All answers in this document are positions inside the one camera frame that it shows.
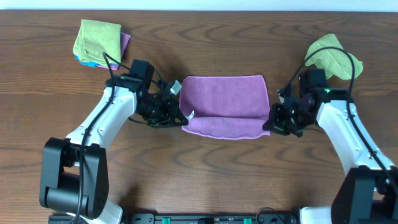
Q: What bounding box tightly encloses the purple microfiber cloth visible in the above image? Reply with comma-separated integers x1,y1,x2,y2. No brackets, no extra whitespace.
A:
180,75,270,140

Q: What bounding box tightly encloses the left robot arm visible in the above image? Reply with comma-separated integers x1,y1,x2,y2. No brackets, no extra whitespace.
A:
39,82,188,223

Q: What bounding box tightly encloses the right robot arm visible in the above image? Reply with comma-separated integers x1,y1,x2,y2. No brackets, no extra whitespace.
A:
263,87,397,223

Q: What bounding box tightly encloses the crumpled green cloth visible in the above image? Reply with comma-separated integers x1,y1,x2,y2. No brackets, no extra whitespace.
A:
305,34,352,80

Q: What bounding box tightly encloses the folded purple cloth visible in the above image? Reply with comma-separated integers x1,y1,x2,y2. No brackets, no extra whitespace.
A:
96,32,131,70

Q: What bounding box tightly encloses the folded blue cloth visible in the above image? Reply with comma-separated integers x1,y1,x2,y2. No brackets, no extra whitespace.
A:
75,55,98,68

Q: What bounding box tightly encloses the folded green cloth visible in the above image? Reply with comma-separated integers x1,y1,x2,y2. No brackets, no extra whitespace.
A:
73,19,121,66

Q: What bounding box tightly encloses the left black cable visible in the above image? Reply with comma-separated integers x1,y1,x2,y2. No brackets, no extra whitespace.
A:
70,52,175,224

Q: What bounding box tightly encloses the black cable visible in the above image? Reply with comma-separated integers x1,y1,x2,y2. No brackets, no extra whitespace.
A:
70,52,175,224
281,46,398,195

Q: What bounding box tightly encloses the right black cable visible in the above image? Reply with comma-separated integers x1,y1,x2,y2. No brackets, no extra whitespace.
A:
281,46,398,195

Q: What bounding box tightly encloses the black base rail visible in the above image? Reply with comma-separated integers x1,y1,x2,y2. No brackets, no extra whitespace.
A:
121,212,299,224

